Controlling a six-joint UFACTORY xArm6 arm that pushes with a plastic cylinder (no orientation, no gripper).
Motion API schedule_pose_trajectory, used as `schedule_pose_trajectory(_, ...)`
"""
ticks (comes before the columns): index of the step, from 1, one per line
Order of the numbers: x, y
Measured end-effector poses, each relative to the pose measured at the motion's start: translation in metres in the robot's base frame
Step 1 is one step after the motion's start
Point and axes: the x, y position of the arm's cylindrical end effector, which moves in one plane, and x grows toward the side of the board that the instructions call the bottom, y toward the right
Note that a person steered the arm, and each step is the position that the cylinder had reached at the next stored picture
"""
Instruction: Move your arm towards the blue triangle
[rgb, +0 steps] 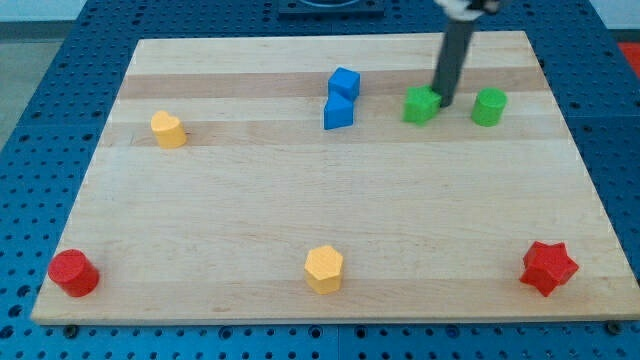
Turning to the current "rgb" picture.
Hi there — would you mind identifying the wooden board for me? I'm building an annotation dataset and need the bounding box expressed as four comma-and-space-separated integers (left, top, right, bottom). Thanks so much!
32, 31, 639, 326

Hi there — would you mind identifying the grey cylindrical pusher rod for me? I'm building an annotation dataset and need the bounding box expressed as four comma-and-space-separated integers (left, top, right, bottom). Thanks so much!
431, 20, 475, 108

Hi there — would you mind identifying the blue cube block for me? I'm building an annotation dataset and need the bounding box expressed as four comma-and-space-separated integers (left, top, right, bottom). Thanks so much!
328, 67, 361, 101

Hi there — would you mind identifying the yellow hexagon block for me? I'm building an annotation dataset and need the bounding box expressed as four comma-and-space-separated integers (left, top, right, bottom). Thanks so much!
304, 245, 344, 295

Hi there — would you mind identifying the green cylinder block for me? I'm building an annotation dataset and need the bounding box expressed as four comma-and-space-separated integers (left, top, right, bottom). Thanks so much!
471, 87, 508, 127

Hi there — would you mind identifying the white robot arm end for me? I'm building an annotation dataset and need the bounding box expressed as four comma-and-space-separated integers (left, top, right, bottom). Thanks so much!
434, 0, 511, 22

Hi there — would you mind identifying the yellow heart block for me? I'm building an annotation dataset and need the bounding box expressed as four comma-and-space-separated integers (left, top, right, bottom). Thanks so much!
150, 111, 187, 149

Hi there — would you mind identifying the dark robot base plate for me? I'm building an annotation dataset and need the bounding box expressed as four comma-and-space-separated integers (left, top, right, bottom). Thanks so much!
274, 0, 385, 18

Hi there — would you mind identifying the red star block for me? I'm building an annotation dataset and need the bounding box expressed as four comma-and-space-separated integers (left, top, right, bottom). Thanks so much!
519, 241, 580, 297

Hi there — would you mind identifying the blue triangle block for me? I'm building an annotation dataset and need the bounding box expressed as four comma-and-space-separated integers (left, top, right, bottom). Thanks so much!
323, 92, 354, 130

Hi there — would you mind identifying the red cylinder block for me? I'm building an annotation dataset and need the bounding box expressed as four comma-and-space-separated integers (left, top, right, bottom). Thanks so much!
47, 249, 100, 297

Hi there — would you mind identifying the green star block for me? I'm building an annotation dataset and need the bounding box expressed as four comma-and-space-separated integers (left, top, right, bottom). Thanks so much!
402, 85, 442, 125

